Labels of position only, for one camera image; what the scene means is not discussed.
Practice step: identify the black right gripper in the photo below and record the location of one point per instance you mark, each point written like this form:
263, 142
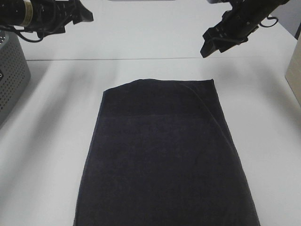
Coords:
232, 30

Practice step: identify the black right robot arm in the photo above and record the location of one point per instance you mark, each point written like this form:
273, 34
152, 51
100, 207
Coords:
253, 10

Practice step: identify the beige box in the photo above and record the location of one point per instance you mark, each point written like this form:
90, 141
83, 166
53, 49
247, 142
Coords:
293, 73

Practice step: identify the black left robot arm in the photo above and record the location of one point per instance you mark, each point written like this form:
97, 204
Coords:
33, 20

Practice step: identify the dark navy towel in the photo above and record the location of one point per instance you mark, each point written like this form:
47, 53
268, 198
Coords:
162, 154

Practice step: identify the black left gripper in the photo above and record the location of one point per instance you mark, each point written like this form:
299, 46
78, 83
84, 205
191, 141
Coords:
64, 13

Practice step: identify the grey perforated plastic basket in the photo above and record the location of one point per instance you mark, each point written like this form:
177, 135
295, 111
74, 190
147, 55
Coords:
14, 73

